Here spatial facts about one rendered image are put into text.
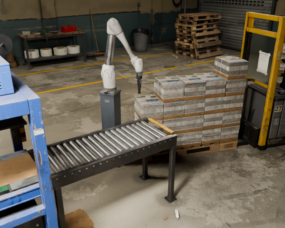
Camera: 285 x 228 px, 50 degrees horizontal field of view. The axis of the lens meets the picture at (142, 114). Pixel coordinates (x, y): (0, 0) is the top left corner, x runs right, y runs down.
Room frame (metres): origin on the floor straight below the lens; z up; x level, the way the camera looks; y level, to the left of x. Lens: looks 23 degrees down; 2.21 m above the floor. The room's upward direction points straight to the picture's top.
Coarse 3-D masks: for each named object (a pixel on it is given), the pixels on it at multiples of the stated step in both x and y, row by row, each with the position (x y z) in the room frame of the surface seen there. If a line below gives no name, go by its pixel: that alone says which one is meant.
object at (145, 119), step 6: (138, 120) 3.10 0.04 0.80; (144, 120) 3.12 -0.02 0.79; (114, 126) 2.95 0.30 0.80; (120, 126) 2.95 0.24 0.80; (96, 132) 2.80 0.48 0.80; (102, 132) 2.82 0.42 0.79; (72, 138) 2.67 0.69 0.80; (78, 138) 2.67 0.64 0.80; (54, 144) 2.55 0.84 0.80; (60, 144) 2.56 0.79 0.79; (30, 150) 2.43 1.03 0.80; (48, 150) 2.49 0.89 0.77
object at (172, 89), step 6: (162, 84) 3.61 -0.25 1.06; (168, 84) 3.61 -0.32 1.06; (174, 84) 3.61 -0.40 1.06; (180, 84) 3.63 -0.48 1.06; (162, 90) 3.60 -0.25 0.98; (168, 90) 3.59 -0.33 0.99; (174, 90) 3.61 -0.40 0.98; (180, 90) 3.63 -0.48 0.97; (162, 96) 3.58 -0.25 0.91; (168, 96) 3.59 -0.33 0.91; (174, 96) 3.61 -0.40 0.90; (180, 96) 3.63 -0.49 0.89
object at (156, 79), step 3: (156, 78) 3.86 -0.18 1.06; (159, 78) 3.86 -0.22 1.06; (162, 78) 3.87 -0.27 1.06; (165, 78) 3.87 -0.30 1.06; (168, 78) 3.87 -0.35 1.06; (171, 78) 3.88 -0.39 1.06; (174, 78) 3.88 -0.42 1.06; (156, 81) 3.84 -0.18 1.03; (156, 84) 3.84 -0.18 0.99; (156, 87) 3.83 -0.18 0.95; (156, 90) 3.81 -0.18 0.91
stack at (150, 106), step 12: (144, 96) 3.80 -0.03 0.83; (156, 96) 3.81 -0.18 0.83; (144, 108) 3.48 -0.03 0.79; (156, 108) 3.52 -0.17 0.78; (168, 108) 3.58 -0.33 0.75; (180, 108) 3.62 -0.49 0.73; (192, 108) 3.67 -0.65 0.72; (204, 108) 3.74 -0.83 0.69; (216, 108) 3.77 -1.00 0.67; (168, 120) 3.57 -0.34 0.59; (180, 120) 3.62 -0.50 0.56; (192, 120) 3.66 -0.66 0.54; (204, 120) 3.73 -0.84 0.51; (216, 120) 3.78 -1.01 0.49; (192, 132) 3.67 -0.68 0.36; (204, 132) 3.73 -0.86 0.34; (216, 132) 3.77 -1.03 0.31; (180, 144) 3.62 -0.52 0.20; (204, 144) 3.74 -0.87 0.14; (216, 144) 3.78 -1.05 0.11; (180, 156) 3.63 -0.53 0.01
